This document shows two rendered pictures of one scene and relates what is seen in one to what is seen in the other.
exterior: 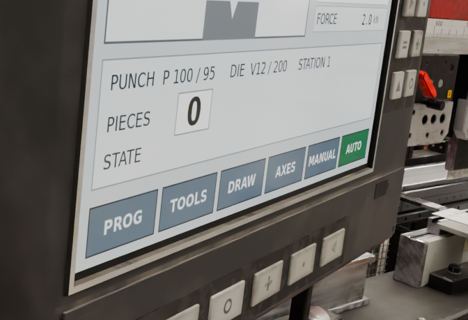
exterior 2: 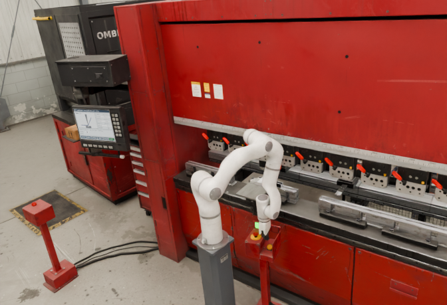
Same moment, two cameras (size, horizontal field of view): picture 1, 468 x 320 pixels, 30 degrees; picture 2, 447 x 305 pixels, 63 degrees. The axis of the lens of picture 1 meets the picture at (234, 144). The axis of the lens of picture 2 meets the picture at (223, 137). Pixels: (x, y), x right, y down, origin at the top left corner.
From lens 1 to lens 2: 321 cm
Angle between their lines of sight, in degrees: 80
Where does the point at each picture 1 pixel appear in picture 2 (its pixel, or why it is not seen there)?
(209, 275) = (92, 143)
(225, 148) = (91, 135)
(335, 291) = not seen: hidden behind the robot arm
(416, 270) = not seen: hidden behind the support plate
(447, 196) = (324, 184)
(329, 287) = not seen: hidden behind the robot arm
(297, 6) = (96, 126)
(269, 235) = (99, 142)
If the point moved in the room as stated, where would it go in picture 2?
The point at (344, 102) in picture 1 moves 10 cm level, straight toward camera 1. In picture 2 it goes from (107, 134) to (94, 135)
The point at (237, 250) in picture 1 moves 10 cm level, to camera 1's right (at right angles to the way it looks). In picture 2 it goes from (95, 142) to (92, 147)
